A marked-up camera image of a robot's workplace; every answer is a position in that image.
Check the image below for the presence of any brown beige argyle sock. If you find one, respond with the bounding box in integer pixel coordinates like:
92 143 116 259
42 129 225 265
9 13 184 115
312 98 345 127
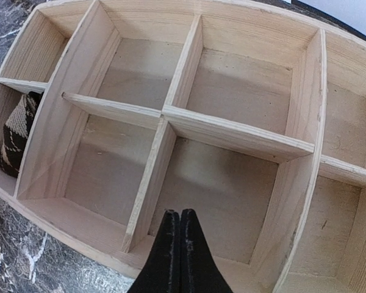
0 91 44 178

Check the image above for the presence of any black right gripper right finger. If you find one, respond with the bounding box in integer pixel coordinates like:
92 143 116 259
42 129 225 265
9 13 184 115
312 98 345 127
180 209 232 292

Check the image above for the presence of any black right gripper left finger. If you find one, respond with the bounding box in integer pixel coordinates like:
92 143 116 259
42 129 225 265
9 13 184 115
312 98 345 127
128 210 181 293

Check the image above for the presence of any wooden compartment tray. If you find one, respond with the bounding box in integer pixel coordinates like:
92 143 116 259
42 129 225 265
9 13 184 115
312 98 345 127
0 1 366 292

